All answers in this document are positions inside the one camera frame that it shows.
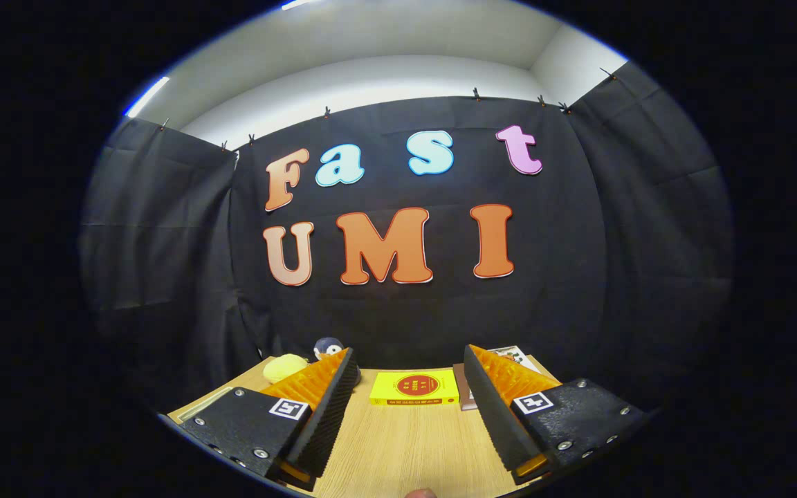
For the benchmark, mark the yellow book with red circle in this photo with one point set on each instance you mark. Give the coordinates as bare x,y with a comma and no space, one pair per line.
414,387

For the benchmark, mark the white illustrated cover book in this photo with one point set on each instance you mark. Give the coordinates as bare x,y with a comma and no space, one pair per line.
516,357

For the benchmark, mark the yellow round plush toy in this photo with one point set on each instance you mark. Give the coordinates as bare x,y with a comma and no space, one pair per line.
284,367

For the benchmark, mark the beige fabric storage box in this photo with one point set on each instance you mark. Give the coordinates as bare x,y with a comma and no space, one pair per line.
208,404

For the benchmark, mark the row of black cloth clips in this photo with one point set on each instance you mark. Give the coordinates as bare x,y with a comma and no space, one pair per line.
326,111

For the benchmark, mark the penguin plush toy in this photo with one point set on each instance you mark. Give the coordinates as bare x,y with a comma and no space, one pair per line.
328,348

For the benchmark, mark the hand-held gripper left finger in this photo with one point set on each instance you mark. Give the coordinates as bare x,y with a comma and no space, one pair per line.
326,422

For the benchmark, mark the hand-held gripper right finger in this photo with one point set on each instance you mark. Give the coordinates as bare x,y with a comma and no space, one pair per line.
499,422

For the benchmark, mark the black backdrop cloth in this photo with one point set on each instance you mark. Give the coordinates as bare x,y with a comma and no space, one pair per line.
578,242

